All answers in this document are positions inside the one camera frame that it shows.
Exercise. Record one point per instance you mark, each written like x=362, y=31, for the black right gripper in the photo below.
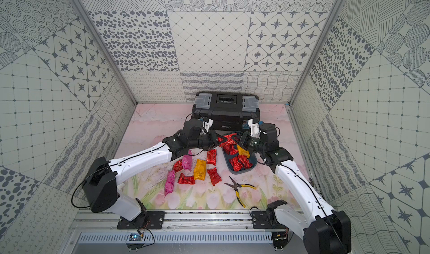
x=244, y=138

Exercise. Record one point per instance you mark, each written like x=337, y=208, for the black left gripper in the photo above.
x=211, y=141

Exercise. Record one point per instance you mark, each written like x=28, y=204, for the yellow tea bag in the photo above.
x=200, y=170
x=243, y=152

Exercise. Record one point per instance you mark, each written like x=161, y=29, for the red tea bag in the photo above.
x=186, y=180
x=214, y=176
x=212, y=157
x=226, y=140
x=178, y=166

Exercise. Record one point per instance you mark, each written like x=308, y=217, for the teal plastic storage box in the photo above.
x=238, y=159

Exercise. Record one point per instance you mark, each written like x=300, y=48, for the magenta tea bag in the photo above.
x=187, y=161
x=169, y=184

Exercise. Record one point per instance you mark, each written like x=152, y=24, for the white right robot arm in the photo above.
x=302, y=200

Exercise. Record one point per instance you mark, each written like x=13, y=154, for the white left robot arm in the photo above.
x=101, y=184

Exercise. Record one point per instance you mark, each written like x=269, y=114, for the pile of red tea bags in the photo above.
x=236, y=163

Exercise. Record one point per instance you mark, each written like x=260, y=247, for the black plastic toolbox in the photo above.
x=229, y=112

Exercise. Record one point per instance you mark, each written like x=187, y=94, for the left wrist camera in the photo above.
x=207, y=123

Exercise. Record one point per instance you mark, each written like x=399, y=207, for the aluminium mounting rail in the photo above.
x=274, y=226

